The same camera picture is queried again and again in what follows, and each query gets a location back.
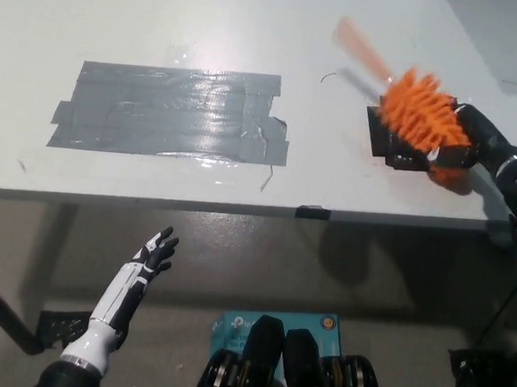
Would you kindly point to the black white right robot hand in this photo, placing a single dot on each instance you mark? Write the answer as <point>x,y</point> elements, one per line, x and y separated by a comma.
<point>486,140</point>

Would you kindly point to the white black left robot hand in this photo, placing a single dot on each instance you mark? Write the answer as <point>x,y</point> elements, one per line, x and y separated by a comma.
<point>118,294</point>

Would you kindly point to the orange fluffy duster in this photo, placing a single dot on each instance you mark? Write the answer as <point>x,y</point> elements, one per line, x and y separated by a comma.
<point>421,112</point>

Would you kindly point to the black tape square patch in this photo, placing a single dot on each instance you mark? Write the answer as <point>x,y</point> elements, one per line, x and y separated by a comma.
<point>381,138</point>

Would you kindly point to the black metal table leg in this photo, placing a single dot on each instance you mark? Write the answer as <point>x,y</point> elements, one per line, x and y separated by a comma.
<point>1,307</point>

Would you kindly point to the teal router cardboard box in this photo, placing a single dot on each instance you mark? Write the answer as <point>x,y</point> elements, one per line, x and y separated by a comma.
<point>304,327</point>

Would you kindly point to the grey duct tape patch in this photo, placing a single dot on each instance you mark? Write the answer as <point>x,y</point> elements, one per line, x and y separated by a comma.
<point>171,112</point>

